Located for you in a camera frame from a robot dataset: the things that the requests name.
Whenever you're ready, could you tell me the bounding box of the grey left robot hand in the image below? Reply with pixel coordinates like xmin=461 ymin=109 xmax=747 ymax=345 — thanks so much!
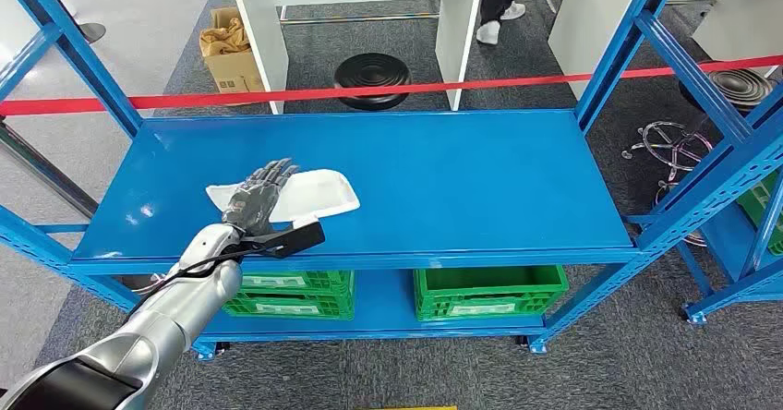
xmin=221 ymin=158 xmax=301 ymax=237

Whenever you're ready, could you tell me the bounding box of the white plastic shell part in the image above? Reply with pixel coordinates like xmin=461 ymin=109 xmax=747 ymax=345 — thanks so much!
xmin=205 ymin=169 xmax=361 ymax=225

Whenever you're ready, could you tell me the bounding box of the blue metal shelf rack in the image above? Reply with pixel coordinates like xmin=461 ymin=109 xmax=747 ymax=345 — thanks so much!
xmin=623 ymin=168 xmax=783 ymax=326
xmin=0 ymin=0 xmax=783 ymax=361

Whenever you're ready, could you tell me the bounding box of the cardboard box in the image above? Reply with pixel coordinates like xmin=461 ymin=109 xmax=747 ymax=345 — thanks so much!
xmin=199 ymin=6 xmax=267 ymax=96

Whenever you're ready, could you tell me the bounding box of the red barrier belt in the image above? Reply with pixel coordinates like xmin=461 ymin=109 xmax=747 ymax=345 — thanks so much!
xmin=0 ymin=54 xmax=783 ymax=118

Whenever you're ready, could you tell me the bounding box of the brown crumpled paper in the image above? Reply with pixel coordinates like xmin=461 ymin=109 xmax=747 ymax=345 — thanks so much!
xmin=199 ymin=17 xmax=252 ymax=58

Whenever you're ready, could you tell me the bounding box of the black round stool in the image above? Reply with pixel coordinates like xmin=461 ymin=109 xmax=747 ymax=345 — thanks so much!
xmin=679 ymin=67 xmax=779 ymax=115
xmin=333 ymin=53 xmax=413 ymax=113

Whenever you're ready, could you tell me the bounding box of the round stanchion base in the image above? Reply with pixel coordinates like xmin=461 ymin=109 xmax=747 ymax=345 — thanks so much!
xmin=78 ymin=22 xmax=107 ymax=45

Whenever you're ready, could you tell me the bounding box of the open green plastic crate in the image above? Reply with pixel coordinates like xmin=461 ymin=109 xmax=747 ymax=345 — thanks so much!
xmin=414 ymin=265 xmax=570 ymax=323

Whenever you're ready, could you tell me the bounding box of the white cabinet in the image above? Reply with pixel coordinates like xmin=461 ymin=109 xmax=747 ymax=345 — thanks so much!
xmin=548 ymin=0 xmax=651 ymax=101

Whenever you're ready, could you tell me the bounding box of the chrome stool base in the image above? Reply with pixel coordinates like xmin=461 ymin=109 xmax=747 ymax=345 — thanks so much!
xmin=621 ymin=120 xmax=716 ymax=248

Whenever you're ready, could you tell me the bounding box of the white desk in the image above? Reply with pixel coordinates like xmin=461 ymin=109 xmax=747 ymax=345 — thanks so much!
xmin=691 ymin=0 xmax=783 ymax=79

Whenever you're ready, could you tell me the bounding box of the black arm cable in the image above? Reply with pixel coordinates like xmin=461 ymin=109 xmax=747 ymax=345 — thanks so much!
xmin=121 ymin=243 xmax=261 ymax=329

